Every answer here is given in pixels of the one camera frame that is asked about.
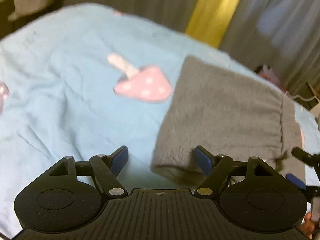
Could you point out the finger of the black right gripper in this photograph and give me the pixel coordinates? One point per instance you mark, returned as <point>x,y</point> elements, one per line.
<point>311,193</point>
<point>311,160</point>

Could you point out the right hand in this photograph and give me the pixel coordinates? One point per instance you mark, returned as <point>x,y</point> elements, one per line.
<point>308,226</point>

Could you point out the grey curtain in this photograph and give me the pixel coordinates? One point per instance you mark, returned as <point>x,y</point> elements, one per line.
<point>281,33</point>

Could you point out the yellow curtain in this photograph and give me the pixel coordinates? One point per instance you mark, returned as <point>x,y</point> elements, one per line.
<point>210,20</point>

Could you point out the grey sweatpants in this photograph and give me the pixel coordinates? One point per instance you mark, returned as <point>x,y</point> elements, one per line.
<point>226,113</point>

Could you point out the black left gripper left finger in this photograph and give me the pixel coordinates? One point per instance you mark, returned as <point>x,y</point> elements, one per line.
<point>70,194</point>

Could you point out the light blue bed sheet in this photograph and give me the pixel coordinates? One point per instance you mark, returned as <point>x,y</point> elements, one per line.
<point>86,80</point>

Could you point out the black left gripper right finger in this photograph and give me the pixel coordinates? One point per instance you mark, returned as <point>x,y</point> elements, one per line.
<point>250,194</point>

